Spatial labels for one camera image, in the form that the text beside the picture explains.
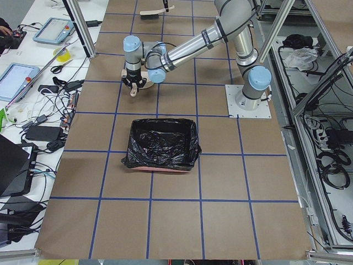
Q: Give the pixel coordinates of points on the black laptop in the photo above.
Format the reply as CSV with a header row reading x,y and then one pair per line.
x,y
17,164

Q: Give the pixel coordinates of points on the aluminium frame post left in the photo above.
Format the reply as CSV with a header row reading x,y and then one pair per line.
x,y
74,11

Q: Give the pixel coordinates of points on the blue teach pendant far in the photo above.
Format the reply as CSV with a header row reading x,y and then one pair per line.
x,y
54,31

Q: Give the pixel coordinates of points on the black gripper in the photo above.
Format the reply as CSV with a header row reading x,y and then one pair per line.
x,y
133,75
165,4

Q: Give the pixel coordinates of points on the aluminium frame post right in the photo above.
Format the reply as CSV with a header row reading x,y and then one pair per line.
x,y
275,28

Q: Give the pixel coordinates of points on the blue teach pendant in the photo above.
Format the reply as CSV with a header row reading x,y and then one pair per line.
x,y
15,78
54,31

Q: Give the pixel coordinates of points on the white hand brush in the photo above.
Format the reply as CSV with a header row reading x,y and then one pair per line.
x,y
154,14

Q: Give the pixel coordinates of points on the yellow tape roll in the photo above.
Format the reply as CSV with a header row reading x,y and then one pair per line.
x,y
64,55

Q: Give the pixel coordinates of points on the beige plastic dustpan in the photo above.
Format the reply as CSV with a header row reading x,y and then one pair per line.
x,y
134,90

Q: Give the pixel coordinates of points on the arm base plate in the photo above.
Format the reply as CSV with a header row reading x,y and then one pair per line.
x,y
241,107

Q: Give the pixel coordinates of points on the blue teach pendant near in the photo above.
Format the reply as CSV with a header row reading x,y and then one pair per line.
x,y
15,78

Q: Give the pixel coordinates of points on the white crumpled cloth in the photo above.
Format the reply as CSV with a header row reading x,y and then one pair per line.
x,y
302,59

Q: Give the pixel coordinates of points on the aluminium frame post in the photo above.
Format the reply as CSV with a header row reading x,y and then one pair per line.
x,y
275,28
74,11

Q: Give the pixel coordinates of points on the bin with black bag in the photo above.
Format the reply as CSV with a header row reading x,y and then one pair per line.
x,y
170,145

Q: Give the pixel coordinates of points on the black power adapter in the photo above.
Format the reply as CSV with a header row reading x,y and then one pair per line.
x,y
43,133

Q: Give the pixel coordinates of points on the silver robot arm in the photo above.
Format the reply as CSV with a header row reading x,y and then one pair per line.
x,y
150,61

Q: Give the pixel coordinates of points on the black handled scissors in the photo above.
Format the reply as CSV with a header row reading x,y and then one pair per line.
x,y
58,69

